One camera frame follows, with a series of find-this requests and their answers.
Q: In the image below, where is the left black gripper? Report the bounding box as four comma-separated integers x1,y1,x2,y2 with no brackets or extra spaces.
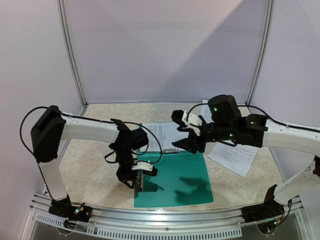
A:
113,145,138,190

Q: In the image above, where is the folder cover metal clip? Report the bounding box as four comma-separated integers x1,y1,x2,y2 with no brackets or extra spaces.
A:
134,170,144,193

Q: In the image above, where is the printed paper sheet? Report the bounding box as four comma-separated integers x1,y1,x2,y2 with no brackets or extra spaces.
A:
140,122,189,152
200,99,213,123
208,143,258,178

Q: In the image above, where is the folder spine metal clip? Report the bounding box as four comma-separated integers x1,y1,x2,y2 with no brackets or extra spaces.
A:
162,148,180,154

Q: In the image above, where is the green file folder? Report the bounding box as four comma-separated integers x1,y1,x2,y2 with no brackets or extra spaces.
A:
134,151,214,208

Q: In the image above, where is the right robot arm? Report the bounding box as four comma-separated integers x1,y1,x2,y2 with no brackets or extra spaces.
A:
171,94,320,218

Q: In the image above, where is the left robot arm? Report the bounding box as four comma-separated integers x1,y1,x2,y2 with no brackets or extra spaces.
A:
30,105,154,217

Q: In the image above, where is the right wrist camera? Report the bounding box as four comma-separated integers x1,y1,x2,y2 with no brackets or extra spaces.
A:
171,109,204,127

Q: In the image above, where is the aluminium front rail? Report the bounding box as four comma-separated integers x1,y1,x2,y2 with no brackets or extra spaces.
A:
22,193,312,240

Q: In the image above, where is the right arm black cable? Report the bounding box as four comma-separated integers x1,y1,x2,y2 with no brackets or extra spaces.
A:
187,102,320,148

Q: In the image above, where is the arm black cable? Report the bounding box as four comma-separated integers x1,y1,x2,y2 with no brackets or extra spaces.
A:
19,106,164,166
187,102,320,148

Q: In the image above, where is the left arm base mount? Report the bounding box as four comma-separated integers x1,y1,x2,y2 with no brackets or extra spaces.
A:
48,196,93,223

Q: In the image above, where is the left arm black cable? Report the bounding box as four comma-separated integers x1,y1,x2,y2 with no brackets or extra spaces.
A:
19,106,164,166

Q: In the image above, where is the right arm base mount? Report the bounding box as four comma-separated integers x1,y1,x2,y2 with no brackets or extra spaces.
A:
240,199,285,223

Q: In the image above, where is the right aluminium frame post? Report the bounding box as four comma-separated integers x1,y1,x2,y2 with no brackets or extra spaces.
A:
245,0,275,105

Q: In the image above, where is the aluminium frame post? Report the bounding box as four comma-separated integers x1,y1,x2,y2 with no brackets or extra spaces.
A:
245,0,275,105
57,0,88,108

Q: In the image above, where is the left aluminium frame post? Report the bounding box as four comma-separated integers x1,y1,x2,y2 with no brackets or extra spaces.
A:
57,0,88,108

